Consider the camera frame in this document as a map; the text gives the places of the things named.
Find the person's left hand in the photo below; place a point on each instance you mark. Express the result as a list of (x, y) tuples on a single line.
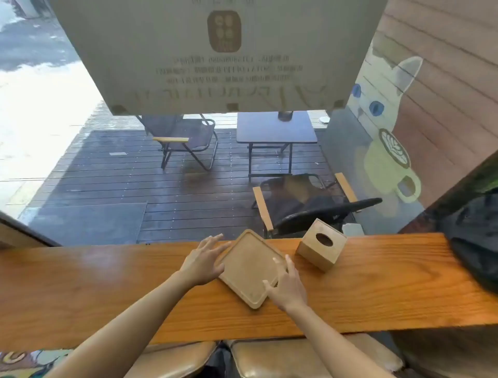
[(202, 265)]

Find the white paper window poster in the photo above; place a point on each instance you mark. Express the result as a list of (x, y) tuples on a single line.
[(155, 39)]

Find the black curved chair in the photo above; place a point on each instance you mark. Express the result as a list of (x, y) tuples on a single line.
[(330, 212)]

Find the long wooden table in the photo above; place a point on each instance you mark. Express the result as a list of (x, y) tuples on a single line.
[(389, 280)]

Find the person's left forearm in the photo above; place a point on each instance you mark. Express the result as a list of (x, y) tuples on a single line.
[(116, 335)]

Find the cat and cup window sticker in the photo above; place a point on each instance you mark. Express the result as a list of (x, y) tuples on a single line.
[(389, 167)]

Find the wooden tissue box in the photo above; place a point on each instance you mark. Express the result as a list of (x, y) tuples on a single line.
[(311, 253)]

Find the cartoon hopscotch rug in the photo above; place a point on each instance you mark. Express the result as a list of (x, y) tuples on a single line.
[(23, 364)]

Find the person's right forearm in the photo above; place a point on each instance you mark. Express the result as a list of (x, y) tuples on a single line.
[(334, 346)]

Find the dark folding chair wooden armrests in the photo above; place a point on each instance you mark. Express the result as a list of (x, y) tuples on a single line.
[(288, 194), (175, 126)]

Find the square wooden tray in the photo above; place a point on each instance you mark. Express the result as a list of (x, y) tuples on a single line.
[(249, 265)]

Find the wooden door frame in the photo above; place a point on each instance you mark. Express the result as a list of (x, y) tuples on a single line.
[(19, 233)]

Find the dark ashtray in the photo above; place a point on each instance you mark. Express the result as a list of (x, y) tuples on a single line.
[(285, 115)]

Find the grey outdoor folding table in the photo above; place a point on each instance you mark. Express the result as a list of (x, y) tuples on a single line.
[(272, 130)]

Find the brown leather chair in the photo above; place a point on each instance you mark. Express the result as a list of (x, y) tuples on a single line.
[(272, 358), (175, 358)]

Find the person's right hand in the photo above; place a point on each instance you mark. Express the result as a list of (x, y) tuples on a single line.
[(290, 292)]

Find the black bag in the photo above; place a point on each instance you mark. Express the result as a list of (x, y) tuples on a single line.
[(474, 241)]

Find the grey doormat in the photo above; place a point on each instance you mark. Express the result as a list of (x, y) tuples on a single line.
[(85, 226)]

